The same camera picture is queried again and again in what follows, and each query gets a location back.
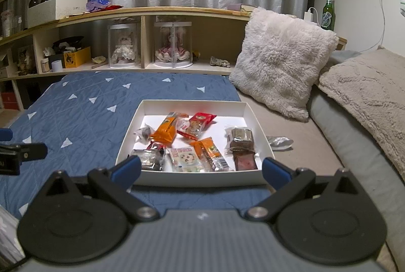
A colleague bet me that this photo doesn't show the fluffy white pillow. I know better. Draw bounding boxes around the fluffy white pillow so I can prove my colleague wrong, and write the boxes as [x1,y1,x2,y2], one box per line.
[229,7,339,123]

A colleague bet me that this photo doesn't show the green beer bottle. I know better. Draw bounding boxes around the green beer bottle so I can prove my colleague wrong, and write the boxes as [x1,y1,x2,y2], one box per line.
[322,0,335,31]

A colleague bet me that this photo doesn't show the silver-wrapped dark snack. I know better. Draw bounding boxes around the silver-wrapped dark snack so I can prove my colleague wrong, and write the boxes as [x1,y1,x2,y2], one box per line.
[131,148,165,171]

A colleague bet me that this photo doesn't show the framed picture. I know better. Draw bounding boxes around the framed picture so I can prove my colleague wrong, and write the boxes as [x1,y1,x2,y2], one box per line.
[17,46,36,74]

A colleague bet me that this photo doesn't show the clear-wrapped brown cake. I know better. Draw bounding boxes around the clear-wrapped brown cake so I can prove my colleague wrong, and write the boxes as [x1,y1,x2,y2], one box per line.
[225,126,257,155]

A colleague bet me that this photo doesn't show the orange packet with clear end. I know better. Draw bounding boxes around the orange packet with clear end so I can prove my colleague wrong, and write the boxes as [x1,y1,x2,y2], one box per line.
[190,137,230,172]

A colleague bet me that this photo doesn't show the wooden shelf unit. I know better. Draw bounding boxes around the wooden shelf unit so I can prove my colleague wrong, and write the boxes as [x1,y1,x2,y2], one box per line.
[0,6,348,111]

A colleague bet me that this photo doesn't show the black tissue box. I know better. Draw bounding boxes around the black tissue box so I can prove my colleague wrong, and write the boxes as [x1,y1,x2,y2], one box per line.
[48,53,65,68]

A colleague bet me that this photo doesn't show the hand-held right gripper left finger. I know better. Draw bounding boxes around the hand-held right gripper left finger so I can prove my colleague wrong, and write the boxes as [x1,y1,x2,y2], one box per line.
[47,155,160,223]

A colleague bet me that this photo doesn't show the beige textured pillow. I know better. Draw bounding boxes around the beige textured pillow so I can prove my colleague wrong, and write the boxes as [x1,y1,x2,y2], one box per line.
[318,49,405,181]

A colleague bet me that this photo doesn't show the group of clear bottles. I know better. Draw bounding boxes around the group of clear bottles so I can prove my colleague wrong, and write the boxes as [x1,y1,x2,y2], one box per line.
[0,8,26,36]

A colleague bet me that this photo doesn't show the black hat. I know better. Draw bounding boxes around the black hat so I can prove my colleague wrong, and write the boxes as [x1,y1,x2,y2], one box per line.
[52,35,84,49]

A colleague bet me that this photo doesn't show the red box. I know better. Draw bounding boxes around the red box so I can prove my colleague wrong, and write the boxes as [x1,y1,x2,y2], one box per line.
[2,91,19,109]

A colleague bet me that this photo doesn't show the white cardboard box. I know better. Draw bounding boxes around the white cardboard box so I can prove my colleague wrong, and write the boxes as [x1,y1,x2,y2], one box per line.
[115,99,275,187]

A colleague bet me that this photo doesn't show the pink-dress doll in case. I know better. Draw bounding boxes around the pink-dress doll in case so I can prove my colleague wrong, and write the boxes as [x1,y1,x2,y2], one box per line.
[153,21,193,68]

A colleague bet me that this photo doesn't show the white-dress doll in case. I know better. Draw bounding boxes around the white-dress doll in case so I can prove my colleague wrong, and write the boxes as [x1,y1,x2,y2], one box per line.
[108,22,141,68]

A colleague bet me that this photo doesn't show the clear-wrapped round candy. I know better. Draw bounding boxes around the clear-wrapped round candy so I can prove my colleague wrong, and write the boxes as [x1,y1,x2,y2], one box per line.
[134,125,155,144]

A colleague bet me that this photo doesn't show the white patterned cloth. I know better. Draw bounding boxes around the white patterned cloth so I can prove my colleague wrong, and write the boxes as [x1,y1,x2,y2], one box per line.
[0,205,26,263]

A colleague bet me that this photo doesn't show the purple plastic bag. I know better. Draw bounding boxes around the purple plastic bag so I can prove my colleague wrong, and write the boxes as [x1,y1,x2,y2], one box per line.
[86,0,111,11]

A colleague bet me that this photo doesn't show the yellow cardboard box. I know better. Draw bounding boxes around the yellow cardboard box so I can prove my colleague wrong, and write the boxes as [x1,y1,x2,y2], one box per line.
[63,47,92,68]

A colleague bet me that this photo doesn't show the open cardboard box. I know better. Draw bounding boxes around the open cardboard box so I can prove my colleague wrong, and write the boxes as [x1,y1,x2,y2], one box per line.
[0,52,10,78]

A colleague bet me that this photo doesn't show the orange snack packet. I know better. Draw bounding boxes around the orange snack packet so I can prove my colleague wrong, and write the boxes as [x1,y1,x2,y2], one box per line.
[150,111,189,146]

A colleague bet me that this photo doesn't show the brown snack packet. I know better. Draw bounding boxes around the brown snack packet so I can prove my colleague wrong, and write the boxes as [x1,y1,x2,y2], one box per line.
[232,152,259,171]

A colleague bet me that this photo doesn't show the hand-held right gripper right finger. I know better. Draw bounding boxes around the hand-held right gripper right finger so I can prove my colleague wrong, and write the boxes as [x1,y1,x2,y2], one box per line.
[246,157,364,222]

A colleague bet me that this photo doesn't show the white pink-print snack packet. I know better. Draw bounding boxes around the white pink-print snack packet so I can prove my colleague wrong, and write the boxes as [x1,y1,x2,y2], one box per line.
[166,146,204,172]

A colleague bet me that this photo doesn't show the doll in white dress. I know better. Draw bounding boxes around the doll in white dress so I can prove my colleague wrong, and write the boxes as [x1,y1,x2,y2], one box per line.
[112,33,136,64]

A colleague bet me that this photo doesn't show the doll in pink dress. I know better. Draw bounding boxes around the doll in pink dress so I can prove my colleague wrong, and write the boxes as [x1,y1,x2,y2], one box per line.
[155,27,191,63]

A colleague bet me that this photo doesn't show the white storage box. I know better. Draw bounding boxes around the white storage box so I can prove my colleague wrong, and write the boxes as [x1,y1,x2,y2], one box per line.
[27,0,88,29]

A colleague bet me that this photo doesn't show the silver foil wrapper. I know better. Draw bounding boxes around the silver foil wrapper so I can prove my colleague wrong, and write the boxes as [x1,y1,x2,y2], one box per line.
[266,136,294,150]

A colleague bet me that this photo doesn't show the grey cushion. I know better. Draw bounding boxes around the grey cushion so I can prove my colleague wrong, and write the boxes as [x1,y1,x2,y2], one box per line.
[308,50,405,228]

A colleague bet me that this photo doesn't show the red cookie packet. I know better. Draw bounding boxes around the red cookie packet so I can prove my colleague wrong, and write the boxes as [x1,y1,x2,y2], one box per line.
[176,112,218,140]

